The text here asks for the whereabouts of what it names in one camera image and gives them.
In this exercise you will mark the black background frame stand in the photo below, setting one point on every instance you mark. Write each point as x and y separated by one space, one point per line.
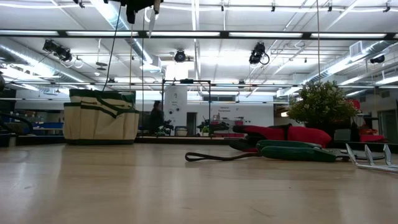
186 81

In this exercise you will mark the red black gardening gloves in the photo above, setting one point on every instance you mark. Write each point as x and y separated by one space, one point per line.
304 135

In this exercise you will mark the black ceiling spotlight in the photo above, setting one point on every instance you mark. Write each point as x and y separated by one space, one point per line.
180 56

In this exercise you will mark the thin black hanging pole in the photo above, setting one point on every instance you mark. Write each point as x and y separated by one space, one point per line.
143 62

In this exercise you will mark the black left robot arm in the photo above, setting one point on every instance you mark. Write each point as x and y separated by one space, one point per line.
2 82

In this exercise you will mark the beige green gardening bag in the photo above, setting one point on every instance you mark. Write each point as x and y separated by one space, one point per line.
99 124

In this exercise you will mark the grey box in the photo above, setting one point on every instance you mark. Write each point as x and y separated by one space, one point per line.
342 134

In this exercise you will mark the white bucket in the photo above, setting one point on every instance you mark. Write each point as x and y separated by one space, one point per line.
181 131

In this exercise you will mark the potted plant with white flowers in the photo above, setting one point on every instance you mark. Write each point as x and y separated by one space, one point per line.
321 104

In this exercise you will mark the person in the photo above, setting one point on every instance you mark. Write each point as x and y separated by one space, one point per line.
157 116

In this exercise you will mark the black overhead camera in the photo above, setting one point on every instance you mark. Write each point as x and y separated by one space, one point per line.
256 54

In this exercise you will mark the black ceiling camera cluster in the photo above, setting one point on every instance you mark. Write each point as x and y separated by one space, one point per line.
63 53

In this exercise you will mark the black background robot arm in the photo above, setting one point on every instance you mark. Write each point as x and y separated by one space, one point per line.
219 126

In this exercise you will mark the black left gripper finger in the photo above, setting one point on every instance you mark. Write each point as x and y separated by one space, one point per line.
132 15

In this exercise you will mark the blue storage bin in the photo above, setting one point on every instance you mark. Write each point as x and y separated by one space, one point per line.
49 125

